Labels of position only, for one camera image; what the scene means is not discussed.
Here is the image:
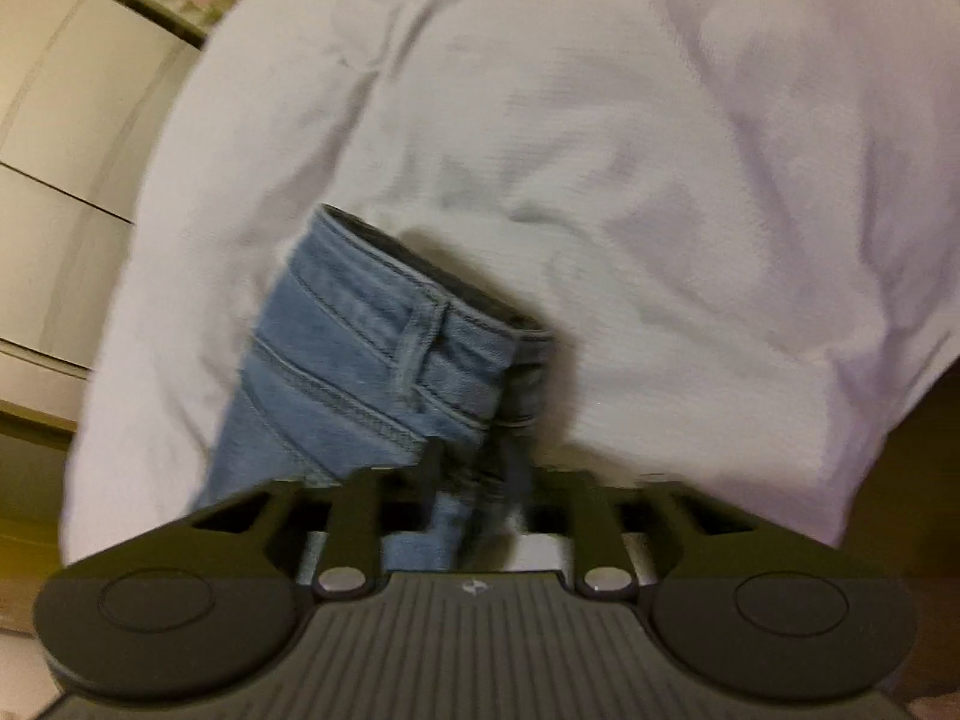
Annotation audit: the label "blue denim jeans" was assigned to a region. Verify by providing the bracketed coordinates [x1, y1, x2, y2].
[195, 206, 553, 571]

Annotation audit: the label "lavender duvet cover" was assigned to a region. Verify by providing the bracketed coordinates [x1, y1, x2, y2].
[60, 0, 958, 562]

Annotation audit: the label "white wardrobe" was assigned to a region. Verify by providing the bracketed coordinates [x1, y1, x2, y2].
[2, 0, 213, 429]

